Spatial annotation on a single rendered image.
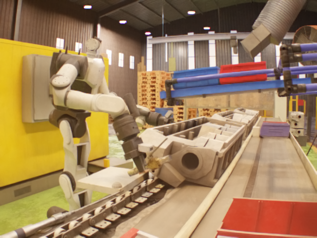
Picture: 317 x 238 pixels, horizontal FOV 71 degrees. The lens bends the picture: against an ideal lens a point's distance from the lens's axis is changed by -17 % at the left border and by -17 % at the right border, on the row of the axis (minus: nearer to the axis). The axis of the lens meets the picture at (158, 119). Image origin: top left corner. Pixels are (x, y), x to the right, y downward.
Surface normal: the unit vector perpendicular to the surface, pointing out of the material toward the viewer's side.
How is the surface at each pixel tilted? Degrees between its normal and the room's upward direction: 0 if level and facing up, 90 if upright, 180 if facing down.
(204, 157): 90
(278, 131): 92
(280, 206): 88
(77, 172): 104
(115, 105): 78
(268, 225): 88
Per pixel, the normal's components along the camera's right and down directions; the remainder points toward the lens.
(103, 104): 0.02, -0.13
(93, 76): 0.72, 0.23
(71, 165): -0.50, 0.07
